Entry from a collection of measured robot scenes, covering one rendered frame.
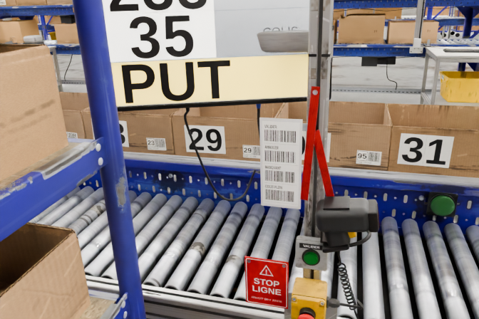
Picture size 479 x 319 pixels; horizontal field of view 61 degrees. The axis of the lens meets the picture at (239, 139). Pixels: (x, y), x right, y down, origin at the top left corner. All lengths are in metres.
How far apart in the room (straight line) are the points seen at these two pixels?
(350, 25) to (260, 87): 4.81
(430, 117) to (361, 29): 3.99
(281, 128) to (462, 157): 0.82
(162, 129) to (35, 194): 1.25
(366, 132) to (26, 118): 1.19
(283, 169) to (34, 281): 0.54
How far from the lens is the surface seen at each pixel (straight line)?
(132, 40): 0.88
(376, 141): 1.45
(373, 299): 1.14
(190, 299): 1.13
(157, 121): 1.60
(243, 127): 1.48
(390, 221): 1.47
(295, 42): 0.87
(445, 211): 1.49
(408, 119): 1.74
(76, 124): 1.80
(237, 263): 1.23
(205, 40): 0.87
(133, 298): 0.55
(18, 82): 0.40
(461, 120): 1.77
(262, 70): 0.88
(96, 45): 0.43
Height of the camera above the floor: 1.48
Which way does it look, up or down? 20 degrees down
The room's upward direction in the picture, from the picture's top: 2 degrees counter-clockwise
